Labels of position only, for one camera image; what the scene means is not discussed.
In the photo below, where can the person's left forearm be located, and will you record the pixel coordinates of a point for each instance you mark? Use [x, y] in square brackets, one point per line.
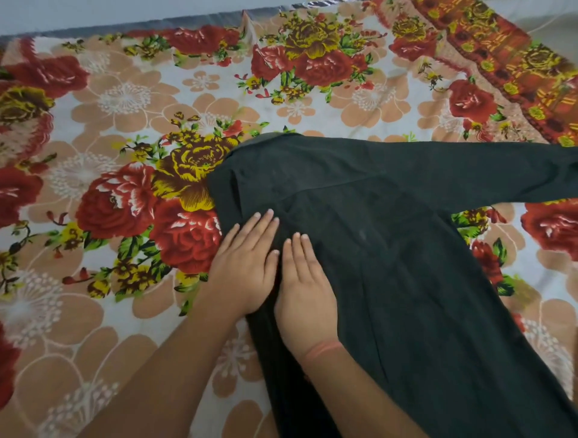
[167, 383]

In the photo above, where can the person's left hand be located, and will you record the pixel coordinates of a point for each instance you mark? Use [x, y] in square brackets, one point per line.
[239, 279]

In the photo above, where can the black cloth garment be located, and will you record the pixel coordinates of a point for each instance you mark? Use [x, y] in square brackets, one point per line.
[406, 270]

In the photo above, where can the pink thread wristband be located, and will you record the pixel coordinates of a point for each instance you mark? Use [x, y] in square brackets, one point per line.
[321, 350]

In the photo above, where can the person's right hand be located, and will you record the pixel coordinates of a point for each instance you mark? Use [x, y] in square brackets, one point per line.
[307, 307]

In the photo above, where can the person's left thumb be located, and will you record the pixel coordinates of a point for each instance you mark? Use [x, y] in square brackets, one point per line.
[272, 268]

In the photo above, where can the person's right forearm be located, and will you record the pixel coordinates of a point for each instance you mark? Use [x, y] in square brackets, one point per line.
[361, 401]

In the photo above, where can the person's right middle finger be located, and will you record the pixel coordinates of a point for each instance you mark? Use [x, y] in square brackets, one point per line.
[300, 256]

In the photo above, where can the floral bedsheet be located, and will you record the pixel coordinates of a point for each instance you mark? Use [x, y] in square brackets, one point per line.
[113, 135]

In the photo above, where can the person's left little finger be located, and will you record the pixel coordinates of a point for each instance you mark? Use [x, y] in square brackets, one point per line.
[230, 239]

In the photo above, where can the person's left middle finger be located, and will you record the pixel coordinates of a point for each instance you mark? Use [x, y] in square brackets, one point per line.
[260, 230]

